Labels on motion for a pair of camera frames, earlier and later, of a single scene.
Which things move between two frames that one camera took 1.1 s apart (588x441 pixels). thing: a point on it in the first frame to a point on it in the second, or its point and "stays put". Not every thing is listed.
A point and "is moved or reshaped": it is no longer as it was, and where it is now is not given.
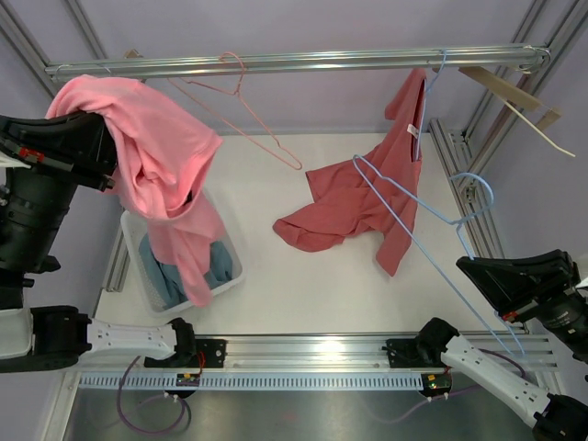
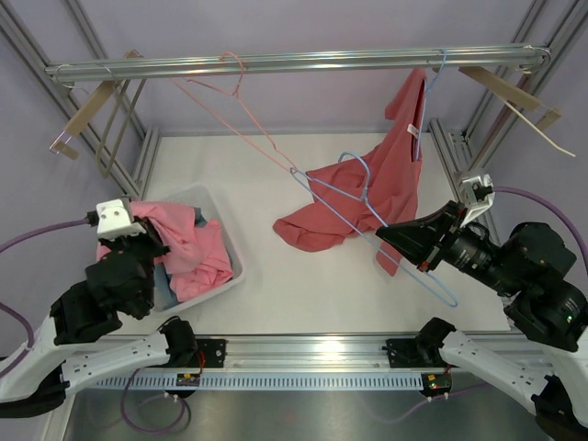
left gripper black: x=70 y=148 to x=149 y=236
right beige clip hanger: x=541 y=117 stays put
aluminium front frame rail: x=533 y=352 stays put
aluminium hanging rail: x=530 y=58 stays put
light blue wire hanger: x=511 y=333 to x=433 y=288
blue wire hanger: x=424 y=103 stays put
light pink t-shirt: x=163 y=152 is moved or reshaped
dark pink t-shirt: x=376 y=190 stays put
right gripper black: x=515 y=284 to x=417 y=239
